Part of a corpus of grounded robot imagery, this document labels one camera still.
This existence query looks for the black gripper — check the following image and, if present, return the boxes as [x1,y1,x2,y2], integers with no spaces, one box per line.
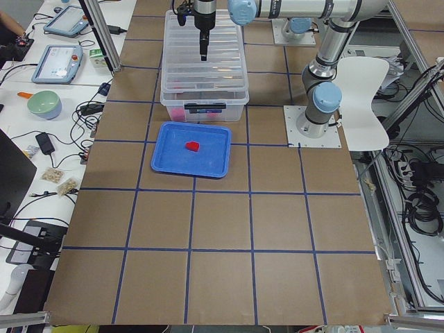
[193,0,216,61]

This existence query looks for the red block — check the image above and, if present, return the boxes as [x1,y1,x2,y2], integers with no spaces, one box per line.
[169,108,186,121]
[185,141,200,152]

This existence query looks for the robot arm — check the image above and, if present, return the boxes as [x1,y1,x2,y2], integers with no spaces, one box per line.
[228,0,387,138]

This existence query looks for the clear plastic storage box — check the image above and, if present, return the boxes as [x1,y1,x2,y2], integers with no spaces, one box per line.
[160,90,249,122]

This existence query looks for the blue plastic tray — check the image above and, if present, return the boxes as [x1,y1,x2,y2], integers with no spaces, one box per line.
[151,121,232,178]

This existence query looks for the green white carton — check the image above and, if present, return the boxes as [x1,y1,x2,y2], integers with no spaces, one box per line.
[88,49,107,68]

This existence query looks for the far teach pendant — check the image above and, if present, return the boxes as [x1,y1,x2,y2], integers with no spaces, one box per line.
[43,6,89,37]

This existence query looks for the teach pendant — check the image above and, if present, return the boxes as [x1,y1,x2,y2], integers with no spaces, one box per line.
[43,6,89,37]
[31,45,83,85]

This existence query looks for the near teach pendant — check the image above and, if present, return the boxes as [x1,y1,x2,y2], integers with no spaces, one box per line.
[31,45,83,85]

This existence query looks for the white chair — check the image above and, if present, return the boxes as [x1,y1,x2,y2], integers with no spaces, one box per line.
[333,56,389,152]

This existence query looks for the green bowl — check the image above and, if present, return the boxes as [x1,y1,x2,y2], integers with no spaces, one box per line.
[27,90,62,120]

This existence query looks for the black power adapter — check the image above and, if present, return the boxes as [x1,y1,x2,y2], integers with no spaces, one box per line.
[35,132,55,155]

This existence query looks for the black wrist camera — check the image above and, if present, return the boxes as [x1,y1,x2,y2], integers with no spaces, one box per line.
[171,0,194,26]

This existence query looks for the black box latch handle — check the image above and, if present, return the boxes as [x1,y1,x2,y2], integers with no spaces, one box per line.
[184,103,226,114]

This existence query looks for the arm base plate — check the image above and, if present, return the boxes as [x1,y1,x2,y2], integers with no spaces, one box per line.
[271,17,316,47]
[283,105,341,148]

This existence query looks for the aluminium frame post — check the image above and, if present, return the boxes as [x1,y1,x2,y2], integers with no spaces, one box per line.
[79,0,122,73]

